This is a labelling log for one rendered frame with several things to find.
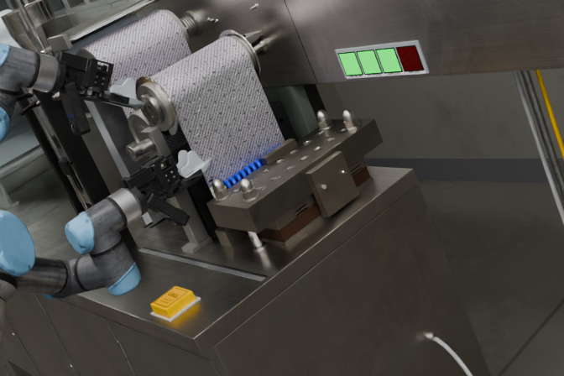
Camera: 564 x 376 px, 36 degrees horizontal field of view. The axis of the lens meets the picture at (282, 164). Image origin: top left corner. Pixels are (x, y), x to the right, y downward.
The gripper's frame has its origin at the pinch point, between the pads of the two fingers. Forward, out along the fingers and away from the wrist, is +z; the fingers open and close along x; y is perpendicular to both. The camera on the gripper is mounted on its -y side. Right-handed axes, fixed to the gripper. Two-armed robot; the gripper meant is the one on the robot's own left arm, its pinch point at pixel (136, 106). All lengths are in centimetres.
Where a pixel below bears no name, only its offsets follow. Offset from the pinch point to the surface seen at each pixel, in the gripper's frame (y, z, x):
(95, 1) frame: 38, 17, 75
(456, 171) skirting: 20, 215, 99
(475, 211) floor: 1, 200, 72
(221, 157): -7.6, 19.8, -6.6
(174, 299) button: -39.3, 7.1, -18.0
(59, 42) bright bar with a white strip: 14.1, -9.9, 26.3
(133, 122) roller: -2.0, 7.4, 15.1
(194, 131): -3.2, 11.7, -6.6
